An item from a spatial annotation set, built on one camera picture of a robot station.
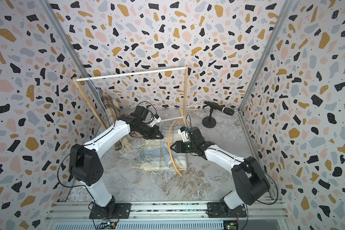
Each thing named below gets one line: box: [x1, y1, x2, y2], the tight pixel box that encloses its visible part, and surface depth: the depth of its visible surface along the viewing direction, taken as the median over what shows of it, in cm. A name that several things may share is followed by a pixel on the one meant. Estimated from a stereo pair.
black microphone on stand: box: [202, 100, 235, 128], surface depth 102 cm
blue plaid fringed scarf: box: [131, 126, 188, 172], surface depth 92 cm
